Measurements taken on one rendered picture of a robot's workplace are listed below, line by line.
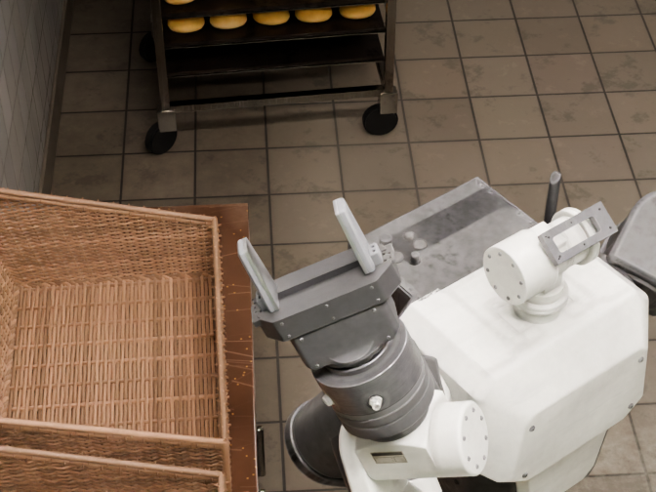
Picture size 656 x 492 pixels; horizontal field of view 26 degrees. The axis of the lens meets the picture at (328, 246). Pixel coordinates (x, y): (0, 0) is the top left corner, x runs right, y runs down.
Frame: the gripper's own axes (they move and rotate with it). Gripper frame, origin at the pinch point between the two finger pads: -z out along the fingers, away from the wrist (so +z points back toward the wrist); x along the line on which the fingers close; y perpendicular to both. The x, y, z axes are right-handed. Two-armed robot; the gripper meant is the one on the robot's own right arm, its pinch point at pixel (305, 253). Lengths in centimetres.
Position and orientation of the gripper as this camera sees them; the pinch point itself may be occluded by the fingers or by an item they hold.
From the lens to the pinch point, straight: 113.1
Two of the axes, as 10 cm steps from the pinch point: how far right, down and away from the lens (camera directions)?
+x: 9.1, -3.8, -1.5
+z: 3.9, 7.3, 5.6
